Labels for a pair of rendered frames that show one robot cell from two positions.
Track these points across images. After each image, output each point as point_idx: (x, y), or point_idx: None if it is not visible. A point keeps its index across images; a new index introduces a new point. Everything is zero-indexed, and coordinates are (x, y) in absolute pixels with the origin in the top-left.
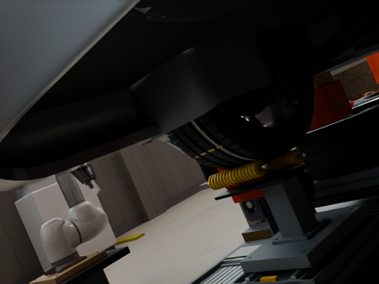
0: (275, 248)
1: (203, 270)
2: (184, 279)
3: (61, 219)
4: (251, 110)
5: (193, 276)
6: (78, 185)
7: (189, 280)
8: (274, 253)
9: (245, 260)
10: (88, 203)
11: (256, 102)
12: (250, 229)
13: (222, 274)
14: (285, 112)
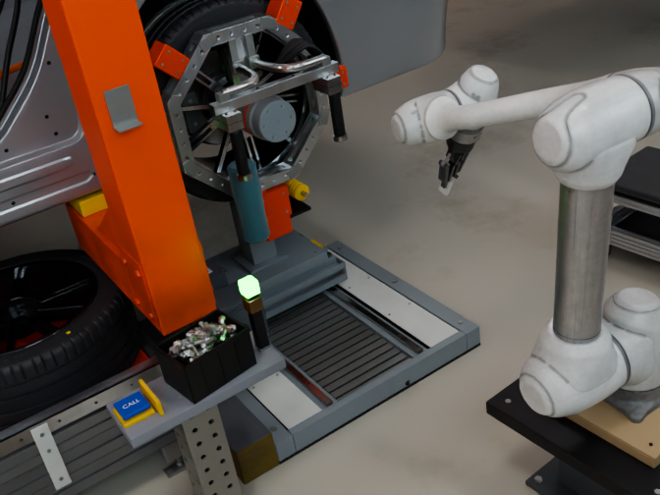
0: (292, 248)
1: (369, 490)
2: (411, 485)
3: (605, 304)
4: None
5: (393, 480)
6: (556, 292)
7: (402, 472)
8: (297, 242)
9: (320, 249)
10: (542, 327)
11: None
12: (254, 430)
13: (344, 377)
14: (199, 160)
